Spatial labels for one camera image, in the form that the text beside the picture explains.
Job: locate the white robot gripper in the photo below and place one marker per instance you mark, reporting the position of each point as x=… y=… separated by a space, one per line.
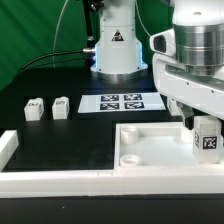
x=188 y=66

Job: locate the white U-shaped fence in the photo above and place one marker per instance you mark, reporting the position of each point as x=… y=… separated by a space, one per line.
x=201 y=179

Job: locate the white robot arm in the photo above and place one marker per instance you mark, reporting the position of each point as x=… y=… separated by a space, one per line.
x=118 y=53

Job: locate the black vertical pole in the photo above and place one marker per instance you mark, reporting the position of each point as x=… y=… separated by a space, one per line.
x=90 y=38

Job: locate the white sheet with markers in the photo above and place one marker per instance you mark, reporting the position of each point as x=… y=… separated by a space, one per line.
x=121 y=102

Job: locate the white square tabletop part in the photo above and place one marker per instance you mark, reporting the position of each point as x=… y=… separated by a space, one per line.
x=155 y=144

